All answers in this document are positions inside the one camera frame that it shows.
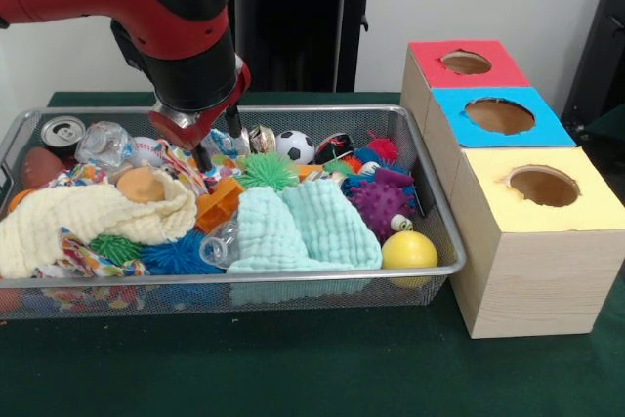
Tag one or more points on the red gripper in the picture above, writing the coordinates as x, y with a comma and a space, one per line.
195, 133

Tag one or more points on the shallow metal mesh bin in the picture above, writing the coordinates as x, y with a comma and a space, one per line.
342, 116

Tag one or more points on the wooden box with three holes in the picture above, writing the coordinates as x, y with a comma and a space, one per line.
532, 265

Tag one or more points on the orange plastic block toy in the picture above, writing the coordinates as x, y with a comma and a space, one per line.
217, 204

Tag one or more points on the black and white soccer ball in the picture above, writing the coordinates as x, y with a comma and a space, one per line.
294, 146

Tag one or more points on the tan foam ball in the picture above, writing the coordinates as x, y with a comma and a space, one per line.
141, 185

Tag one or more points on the mint green cloth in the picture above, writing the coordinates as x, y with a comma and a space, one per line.
303, 231

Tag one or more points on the silver topped drink can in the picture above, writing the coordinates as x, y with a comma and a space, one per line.
62, 131

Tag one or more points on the cream yellow cloth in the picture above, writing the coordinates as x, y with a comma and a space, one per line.
73, 212

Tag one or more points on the purple spiky ball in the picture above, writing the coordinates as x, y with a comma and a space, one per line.
381, 202

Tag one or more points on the yellow smooth ball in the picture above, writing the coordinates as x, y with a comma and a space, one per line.
409, 251

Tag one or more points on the dark green table cloth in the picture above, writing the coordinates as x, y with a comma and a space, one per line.
293, 368

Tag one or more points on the black chair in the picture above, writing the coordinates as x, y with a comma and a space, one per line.
603, 46

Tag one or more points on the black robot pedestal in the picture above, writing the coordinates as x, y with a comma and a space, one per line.
317, 21

